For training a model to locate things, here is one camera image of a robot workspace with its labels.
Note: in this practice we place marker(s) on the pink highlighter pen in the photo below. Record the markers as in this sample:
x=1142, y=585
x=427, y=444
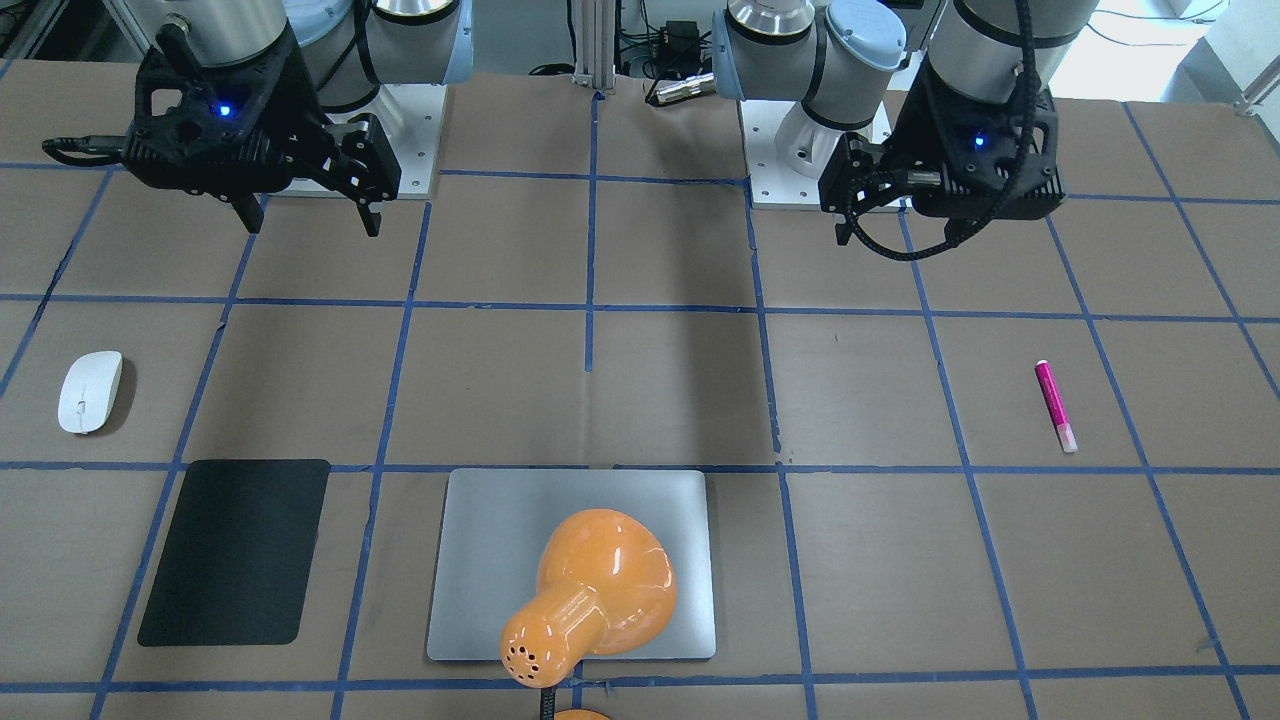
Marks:
x=1055, y=407

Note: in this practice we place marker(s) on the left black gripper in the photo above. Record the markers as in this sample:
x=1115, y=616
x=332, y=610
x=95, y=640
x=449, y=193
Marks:
x=912, y=135

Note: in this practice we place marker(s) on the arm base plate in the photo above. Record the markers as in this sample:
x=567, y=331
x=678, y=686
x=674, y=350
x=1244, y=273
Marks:
x=786, y=152
x=412, y=118

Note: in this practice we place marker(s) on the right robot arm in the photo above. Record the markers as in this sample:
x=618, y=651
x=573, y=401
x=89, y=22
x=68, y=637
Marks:
x=348, y=46

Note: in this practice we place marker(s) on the aluminium frame post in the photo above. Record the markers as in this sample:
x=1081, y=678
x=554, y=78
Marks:
x=594, y=39

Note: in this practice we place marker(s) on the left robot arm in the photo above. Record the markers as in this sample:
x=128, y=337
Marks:
x=837, y=60

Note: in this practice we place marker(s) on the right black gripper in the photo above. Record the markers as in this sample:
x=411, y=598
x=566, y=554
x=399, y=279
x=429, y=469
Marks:
x=298, y=118

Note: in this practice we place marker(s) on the white computer mouse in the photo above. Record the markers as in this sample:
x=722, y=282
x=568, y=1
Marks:
x=88, y=392

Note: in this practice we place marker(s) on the orange desk lamp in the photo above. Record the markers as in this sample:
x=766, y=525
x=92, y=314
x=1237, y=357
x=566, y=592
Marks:
x=605, y=586

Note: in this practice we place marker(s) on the black mousepad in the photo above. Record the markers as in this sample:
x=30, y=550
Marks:
x=237, y=555

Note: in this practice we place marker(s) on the silver laptop notebook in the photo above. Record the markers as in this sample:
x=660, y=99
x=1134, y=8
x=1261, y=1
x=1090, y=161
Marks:
x=497, y=522

